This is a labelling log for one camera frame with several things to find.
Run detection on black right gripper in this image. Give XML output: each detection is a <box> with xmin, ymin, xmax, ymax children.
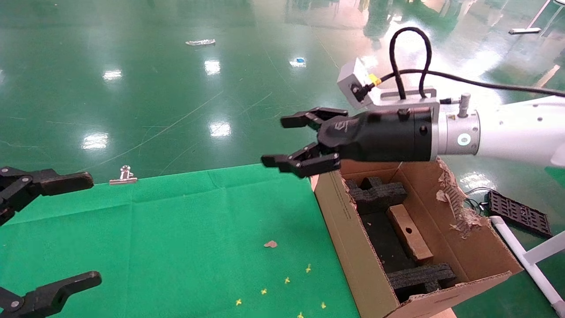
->
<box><xmin>261</xmin><ymin>107</ymin><xmax>435</xmax><ymax>178</ymax></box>

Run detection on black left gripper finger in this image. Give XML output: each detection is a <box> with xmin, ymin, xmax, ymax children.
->
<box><xmin>0</xmin><ymin>167</ymin><xmax>94</xmax><ymax>226</ymax></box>
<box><xmin>0</xmin><ymin>271</ymin><xmax>102</xmax><ymax>318</ymax></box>

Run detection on small brown cardboard box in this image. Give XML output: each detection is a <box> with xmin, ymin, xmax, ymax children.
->
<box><xmin>386</xmin><ymin>204</ymin><xmax>434</xmax><ymax>262</ymax></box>

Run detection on large open cardboard carton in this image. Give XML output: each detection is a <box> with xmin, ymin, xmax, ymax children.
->
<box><xmin>314</xmin><ymin>157</ymin><xmax>524</xmax><ymax>318</ymax></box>

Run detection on silver metal binder clip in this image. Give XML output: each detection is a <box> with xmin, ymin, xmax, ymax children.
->
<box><xmin>109</xmin><ymin>165</ymin><xmax>138</xmax><ymax>186</ymax></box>

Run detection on black foam insert block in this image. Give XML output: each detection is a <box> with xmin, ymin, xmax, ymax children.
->
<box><xmin>387</xmin><ymin>263</ymin><xmax>456</xmax><ymax>302</ymax></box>
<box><xmin>345</xmin><ymin>177</ymin><xmax>408</xmax><ymax>216</ymax></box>

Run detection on black foam liner sheet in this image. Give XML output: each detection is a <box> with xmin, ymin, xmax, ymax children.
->
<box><xmin>357</xmin><ymin>211</ymin><xmax>420</xmax><ymax>274</ymax></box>

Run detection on green tablecloth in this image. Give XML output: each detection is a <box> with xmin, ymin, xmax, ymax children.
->
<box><xmin>0</xmin><ymin>163</ymin><xmax>360</xmax><ymax>318</ymax></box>

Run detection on black plastic grid tray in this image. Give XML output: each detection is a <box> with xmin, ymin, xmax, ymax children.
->
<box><xmin>487</xmin><ymin>189</ymin><xmax>552</xmax><ymax>239</ymax></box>

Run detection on white flat stand foot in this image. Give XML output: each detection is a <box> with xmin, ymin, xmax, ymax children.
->
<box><xmin>508</xmin><ymin>0</ymin><xmax>553</xmax><ymax>35</ymax></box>

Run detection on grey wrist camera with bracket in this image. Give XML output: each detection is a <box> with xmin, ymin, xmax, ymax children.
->
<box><xmin>337</xmin><ymin>57</ymin><xmax>441</xmax><ymax>111</ymax></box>

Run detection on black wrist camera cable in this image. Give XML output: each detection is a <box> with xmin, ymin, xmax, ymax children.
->
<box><xmin>377</xmin><ymin>26</ymin><xmax>565</xmax><ymax>100</ymax></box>

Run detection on thin dark floor wires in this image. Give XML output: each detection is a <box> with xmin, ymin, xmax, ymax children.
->
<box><xmin>463</xmin><ymin>187</ymin><xmax>491</xmax><ymax>216</ymax></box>

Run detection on white pipe frame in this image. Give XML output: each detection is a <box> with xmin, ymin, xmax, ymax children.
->
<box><xmin>489</xmin><ymin>215</ymin><xmax>565</xmax><ymax>317</ymax></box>

